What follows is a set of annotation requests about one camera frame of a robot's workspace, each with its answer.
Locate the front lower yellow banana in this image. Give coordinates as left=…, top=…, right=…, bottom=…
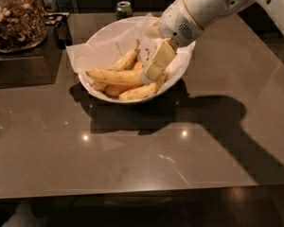
left=118, top=73, right=167, bottom=101

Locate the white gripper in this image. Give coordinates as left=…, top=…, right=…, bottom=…
left=140, top=0, right=203, bottom=84

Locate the small left banana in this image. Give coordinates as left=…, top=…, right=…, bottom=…
left=92, top=81, right=108, bottom=91

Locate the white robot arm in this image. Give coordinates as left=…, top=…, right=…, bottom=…
left=145, top=0, right=284, bottom=47

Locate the glass jar of nuts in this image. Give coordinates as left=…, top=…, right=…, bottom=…
left=0, top=0, right=46, bottom=53

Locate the dark tray stand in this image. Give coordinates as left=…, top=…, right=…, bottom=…
left=0, top=26, right=64, bottom=89

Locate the green soda can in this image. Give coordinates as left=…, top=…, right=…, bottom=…
left=115, top=1, right=133, bottom=20

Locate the long yellow banana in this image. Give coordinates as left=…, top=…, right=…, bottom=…
left=86, top=68, right=142, bottom=85

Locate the upper yellow banana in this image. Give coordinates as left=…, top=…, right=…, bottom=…
left=112, top=40, right=140, bottom=71

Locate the white bowl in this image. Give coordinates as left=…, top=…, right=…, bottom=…
left=67, top=16, right=194, bottom=104

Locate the white paper liner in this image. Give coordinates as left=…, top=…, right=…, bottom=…
left=65, top=12, right=196, bottom=103

